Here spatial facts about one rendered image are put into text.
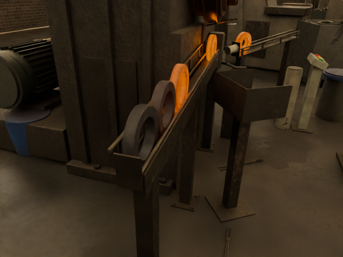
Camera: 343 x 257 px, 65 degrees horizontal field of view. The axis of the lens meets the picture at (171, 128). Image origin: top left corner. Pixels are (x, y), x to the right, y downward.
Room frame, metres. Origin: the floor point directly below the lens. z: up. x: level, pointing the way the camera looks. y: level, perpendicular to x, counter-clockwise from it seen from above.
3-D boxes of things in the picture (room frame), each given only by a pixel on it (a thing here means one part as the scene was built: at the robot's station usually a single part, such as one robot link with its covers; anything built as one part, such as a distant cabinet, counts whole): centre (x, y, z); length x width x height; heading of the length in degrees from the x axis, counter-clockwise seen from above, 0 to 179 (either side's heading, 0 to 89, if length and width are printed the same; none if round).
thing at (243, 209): (1.12, -0.33, 0.36); 0.26 x 0.20 x 0.72; 18
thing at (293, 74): (2.15, -0.97, 0.26); 0.12 x 0.12 x 0.52
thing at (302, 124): (2.14, -1.13, 0.31); 0.24 x 0.16 x 0.62; 163
